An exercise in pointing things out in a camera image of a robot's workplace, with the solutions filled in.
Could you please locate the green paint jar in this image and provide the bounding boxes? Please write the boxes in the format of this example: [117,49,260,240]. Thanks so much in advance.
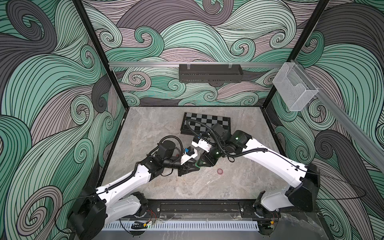
[195,158,204,168]

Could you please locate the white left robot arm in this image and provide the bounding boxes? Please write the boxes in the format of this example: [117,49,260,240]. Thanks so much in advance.
[67,136,201,240]

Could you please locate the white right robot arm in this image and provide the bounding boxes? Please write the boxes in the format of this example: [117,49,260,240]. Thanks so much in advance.
[192,130,320,212]

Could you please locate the black white chessboard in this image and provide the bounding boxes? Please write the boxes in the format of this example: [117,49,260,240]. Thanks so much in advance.
[181,112,231,135]

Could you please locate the white ventilated front strip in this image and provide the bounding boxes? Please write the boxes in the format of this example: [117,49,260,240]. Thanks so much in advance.
[102,220,259,233]

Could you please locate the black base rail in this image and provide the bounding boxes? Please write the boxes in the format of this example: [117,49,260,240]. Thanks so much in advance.
[138,198,319,219]

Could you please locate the black wall shelf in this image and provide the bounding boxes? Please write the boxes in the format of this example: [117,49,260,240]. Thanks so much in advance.
[179,64,244,86]

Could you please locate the clear plastic wall bin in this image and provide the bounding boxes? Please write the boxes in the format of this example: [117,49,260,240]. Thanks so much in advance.
[273,62,319,112]

